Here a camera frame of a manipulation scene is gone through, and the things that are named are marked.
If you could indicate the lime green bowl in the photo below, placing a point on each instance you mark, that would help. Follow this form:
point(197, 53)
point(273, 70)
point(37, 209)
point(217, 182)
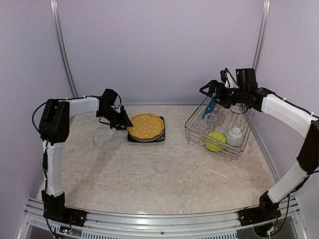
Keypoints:
point(215, 142)

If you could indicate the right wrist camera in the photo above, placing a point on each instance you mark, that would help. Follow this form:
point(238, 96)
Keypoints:
point(228, 79)

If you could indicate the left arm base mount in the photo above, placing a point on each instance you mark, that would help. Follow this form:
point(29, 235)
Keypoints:
point(70, 216)

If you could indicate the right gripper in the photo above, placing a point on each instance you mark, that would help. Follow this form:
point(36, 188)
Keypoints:
point(220, 94)

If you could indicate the black floral square plate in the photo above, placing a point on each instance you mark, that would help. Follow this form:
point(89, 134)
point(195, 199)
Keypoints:
point(159, 140)

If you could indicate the aluminium frame rail back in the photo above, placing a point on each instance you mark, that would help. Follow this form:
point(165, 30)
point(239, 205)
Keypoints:
point(162, 104)

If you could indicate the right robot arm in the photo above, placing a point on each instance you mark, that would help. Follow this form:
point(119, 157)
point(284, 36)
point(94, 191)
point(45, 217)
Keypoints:
point(302, 141)

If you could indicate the aluminium frame post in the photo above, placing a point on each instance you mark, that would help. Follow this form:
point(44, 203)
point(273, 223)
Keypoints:
point(61, 46)
point(261, 34)

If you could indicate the orange polka dot plate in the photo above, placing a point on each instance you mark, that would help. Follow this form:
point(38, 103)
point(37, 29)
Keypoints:
point(145, 127)

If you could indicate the pale green round plate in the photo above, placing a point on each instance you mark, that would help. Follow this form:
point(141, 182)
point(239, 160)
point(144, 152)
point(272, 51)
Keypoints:
point(157, 139)

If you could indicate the clear glass cup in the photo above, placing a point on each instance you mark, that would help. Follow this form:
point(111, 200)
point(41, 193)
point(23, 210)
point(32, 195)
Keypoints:
point(212, 120)
point(200, 126)

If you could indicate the wire dish rack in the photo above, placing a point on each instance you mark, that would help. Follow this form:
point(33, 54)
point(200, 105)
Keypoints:
point(219, 130)

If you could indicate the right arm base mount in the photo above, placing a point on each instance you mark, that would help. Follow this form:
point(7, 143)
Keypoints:
point(250, 216)

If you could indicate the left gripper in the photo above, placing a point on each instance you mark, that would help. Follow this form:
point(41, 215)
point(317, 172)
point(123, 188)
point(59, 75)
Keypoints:
point(124, 118)

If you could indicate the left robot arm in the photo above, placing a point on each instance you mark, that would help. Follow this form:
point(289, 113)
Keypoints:
point(54, 129)

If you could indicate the aluminium frame post right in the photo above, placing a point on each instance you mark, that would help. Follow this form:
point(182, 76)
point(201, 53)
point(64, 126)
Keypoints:
point(261, 34)

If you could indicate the aluminium frame post left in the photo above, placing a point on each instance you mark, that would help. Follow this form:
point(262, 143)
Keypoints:
point(61, 46)

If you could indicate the blue polka dot plate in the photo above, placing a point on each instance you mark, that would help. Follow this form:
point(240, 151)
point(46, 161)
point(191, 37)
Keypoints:
point(209, 108)

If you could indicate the white ribbed ceramic bowl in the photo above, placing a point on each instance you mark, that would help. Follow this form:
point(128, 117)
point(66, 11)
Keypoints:
point(234, 137)

